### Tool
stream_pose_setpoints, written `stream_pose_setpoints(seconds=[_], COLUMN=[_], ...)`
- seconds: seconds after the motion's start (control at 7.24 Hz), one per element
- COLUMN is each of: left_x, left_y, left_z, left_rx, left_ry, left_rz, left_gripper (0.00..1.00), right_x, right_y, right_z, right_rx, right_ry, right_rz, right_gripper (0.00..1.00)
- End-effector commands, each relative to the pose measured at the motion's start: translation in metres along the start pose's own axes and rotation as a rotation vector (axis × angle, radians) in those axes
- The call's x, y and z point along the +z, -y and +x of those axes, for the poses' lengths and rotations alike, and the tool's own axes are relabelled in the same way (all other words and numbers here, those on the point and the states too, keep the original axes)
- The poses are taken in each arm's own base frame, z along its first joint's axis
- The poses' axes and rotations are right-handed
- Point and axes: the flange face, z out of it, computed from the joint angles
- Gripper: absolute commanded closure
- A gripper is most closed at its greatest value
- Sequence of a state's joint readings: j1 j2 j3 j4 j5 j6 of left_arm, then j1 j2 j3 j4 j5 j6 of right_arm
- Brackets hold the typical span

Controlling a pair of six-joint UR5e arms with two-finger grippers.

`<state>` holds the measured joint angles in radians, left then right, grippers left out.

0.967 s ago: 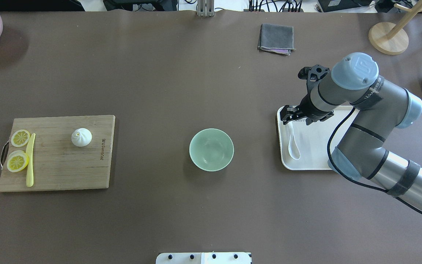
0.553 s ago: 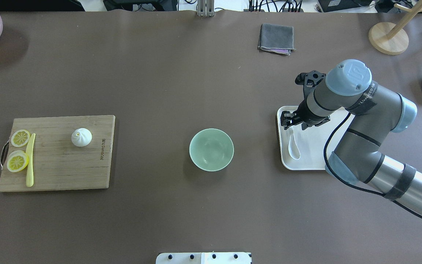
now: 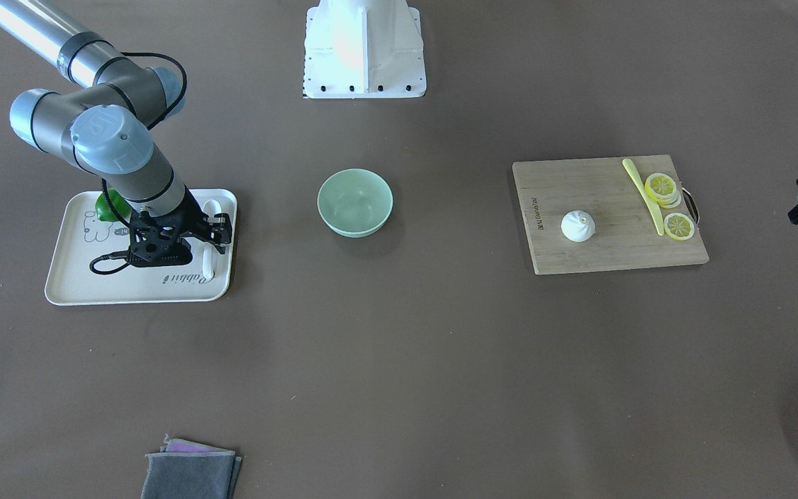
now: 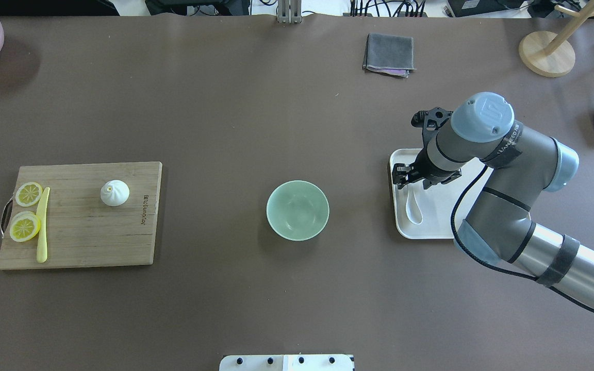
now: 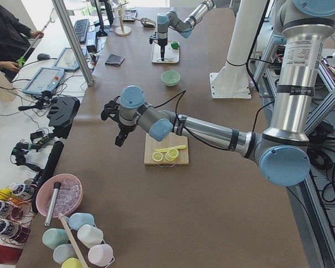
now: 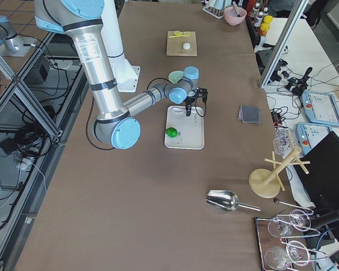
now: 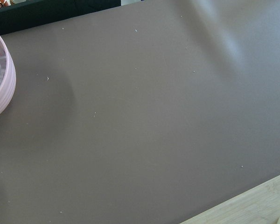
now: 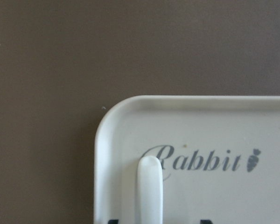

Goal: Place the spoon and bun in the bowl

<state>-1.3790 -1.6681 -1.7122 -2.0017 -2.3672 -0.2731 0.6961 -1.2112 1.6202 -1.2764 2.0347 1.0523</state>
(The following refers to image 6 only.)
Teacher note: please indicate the pink bowl with ice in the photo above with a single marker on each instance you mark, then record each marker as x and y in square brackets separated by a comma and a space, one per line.
[231, 17]

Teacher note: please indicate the blue teach pendant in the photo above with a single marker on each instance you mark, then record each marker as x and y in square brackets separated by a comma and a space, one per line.
[310, 134]
[320, 108]

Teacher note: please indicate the cream rectangular tray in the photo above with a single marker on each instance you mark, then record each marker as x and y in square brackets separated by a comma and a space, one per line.
[190, 129]

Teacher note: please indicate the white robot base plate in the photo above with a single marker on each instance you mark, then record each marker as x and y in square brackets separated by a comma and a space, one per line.
[126, 75]

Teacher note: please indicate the wooden cutting board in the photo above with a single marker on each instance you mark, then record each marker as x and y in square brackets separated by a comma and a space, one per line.
[174, 45]

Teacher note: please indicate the green lime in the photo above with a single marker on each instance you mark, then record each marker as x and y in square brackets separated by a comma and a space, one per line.
[171, 132]

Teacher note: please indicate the grey folded cloth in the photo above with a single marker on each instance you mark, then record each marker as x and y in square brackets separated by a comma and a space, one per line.
[249, 114]

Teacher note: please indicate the wine glass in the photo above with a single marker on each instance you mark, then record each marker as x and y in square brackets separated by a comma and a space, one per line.
[293, 255]
[290, 225]

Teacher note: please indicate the wine glass far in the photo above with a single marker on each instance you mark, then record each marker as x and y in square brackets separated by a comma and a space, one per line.
[290, 225]

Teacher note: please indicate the light green bowl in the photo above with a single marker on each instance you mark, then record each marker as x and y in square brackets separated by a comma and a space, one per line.
[175, 76]

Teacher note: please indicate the black glass rack tray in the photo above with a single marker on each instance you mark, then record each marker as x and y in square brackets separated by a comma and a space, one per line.
[266, 240]

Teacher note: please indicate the black monitor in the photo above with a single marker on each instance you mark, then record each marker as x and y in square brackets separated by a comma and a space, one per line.
[322, 181]

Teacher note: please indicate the upper blue teach pendant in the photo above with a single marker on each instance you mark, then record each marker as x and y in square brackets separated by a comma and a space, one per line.
[320, 108]

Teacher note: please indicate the aluminium frame post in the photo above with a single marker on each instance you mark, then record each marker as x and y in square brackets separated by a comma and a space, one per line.
[289, 26]

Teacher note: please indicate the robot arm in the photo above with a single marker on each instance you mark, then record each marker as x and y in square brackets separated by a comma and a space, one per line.
[93, 25]

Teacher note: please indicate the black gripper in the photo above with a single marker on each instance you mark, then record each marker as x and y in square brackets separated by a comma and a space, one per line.
[190, 101]

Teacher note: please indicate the metal scoop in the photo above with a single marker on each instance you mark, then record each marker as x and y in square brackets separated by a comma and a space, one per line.
[227, 201]

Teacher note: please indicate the wine glass near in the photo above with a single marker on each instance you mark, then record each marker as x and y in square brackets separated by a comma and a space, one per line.
[293, 255]

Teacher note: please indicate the lower blue teach pendant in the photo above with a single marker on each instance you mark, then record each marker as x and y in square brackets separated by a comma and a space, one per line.
[310, 134]

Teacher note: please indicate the wooden mug tree stand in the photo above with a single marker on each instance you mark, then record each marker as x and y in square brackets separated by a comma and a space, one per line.
[266, 183]

